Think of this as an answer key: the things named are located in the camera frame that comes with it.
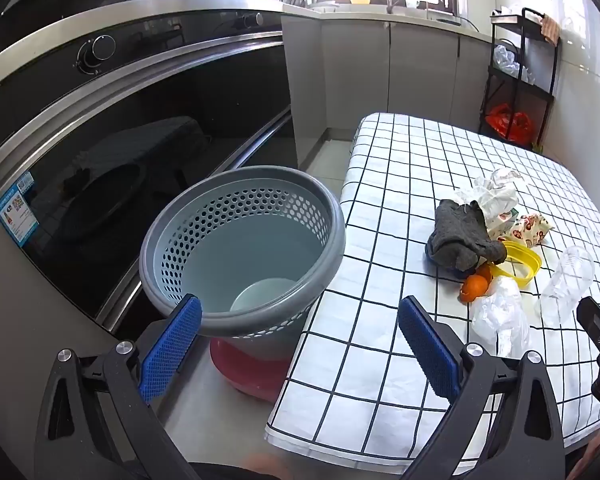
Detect white paper bag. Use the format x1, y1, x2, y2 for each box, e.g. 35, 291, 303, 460
452, 185, 520, 241

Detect red plastic basin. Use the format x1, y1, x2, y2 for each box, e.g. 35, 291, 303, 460
210, 337, 301, 403

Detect red and white snack wrapper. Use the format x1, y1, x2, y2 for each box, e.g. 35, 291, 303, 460
510, 213, 553, 248

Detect orange peel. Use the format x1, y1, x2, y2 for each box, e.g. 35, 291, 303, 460
459, 262, 493, 303

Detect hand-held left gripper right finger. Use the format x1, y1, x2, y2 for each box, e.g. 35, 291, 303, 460
397, 295, 566, 480

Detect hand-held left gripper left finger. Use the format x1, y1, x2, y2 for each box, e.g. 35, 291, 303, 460
34, 294, 203, 480

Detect black glass built-in oven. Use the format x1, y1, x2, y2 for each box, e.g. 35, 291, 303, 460
0, 7, 298, 333

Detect black metal shelf rack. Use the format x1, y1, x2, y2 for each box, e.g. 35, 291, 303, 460
478, 7, 561, 151

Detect grey perforated waste basket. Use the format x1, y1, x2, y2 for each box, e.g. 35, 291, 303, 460
139, 166, 347, 361

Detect yellow plastic lid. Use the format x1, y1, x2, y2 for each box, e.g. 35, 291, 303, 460
490, 240, 543, 283

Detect blue oven sticker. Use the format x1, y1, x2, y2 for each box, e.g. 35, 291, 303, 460
0, 171, 41, 248

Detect clear plastic bag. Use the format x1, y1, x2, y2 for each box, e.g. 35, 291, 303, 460
470, 275, 531, 358

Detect red plastic bag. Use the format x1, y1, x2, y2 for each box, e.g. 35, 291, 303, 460
485, 103, 536, 143

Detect white plastic bag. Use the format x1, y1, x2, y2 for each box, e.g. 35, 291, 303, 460
492, 44, 536, 85

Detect clear plastic bottle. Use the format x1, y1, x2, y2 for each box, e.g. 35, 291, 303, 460
537, 245, 596, 328

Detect white checked tablecloth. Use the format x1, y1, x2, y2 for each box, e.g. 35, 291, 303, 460
265, 112, 600, 461

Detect dark grey cloth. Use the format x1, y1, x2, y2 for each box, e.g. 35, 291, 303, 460
425, 199, 508, 272

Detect grey kitchen cabinets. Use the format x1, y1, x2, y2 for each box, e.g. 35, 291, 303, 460
280, 12, 491, 171

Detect brown checked rag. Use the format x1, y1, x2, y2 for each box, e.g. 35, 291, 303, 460
540, 15, 561, 46

